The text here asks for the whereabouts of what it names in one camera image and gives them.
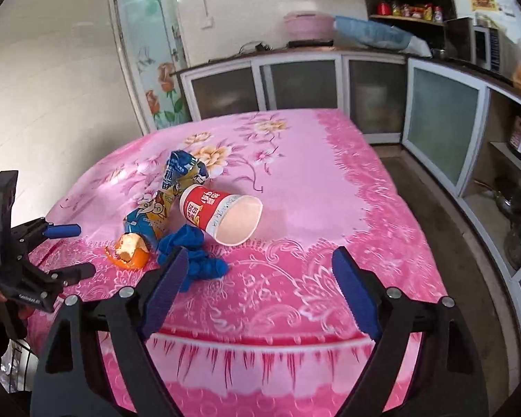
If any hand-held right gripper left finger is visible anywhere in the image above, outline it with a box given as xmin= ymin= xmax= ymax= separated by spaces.
xmin=30 ymin=247 xmax=189 ymax=417

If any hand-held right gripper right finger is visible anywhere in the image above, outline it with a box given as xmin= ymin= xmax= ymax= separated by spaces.
xmin=331 ymin=247 xmax=490 ymax=417

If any blue plastic basket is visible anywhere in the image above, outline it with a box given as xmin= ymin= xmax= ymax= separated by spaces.
xmin=333 ymin=15 xmax=432 ymax=57

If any pink floral tablecloth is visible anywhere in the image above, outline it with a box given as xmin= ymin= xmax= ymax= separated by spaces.
xmin=26 ymin=108 xmax=450 ymax=415

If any blue cloth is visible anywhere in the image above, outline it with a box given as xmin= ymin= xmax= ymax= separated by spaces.
xmin=157 ymin=226 xmax=229 ymax=293

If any metal cooking pot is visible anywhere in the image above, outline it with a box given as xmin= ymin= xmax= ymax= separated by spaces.
xmin=495 ymin=178 xmax=521 ymax=214

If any row of seasoning jars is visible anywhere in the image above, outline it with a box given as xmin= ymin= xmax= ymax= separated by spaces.
xmin=375 ymin=1 xmax=444 ymax=23

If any dark wooden shelf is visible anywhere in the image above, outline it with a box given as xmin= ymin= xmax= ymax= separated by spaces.
xmin=358 ymin=0 xmax=458 ymax=48

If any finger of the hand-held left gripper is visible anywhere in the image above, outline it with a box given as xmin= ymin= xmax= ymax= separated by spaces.
xmin=28 ymin=263 xmax=97 ymax=287
xmin=11 ymin=218 xmax=81 ymax=253

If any glass door with rose print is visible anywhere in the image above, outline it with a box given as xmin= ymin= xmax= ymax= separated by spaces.
xmin=108 ymin=0 xmax=192 ymax=133

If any kitchen counter cabinet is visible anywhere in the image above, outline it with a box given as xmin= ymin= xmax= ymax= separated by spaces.
xmin=174 ymin=46 xmax=521 ymax=283

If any orange peel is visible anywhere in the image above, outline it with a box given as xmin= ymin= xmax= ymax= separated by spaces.
xmin=104 ymin=232 xmax=150 ymax=269

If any wire basket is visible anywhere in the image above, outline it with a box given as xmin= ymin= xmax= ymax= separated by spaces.
xmin=0 ymin=339 xmax=35 ymax=404

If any blue yellow snack packet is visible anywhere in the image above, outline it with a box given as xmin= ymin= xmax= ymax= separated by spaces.
xmin=124 ymin=150 xmax=210 ymax=244

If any black microwave oven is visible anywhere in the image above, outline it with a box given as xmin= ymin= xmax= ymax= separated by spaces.
xmin=444 ymin=16 xmax=511 ymax=72

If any pink plastic basin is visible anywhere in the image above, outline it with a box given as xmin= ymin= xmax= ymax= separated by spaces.
xmin=284 ymin=12 xmax=337 ymax=42

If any red and white paper cup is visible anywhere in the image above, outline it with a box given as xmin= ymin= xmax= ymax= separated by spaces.
xmin=179 ymin=183 xmax=263 ymax=246

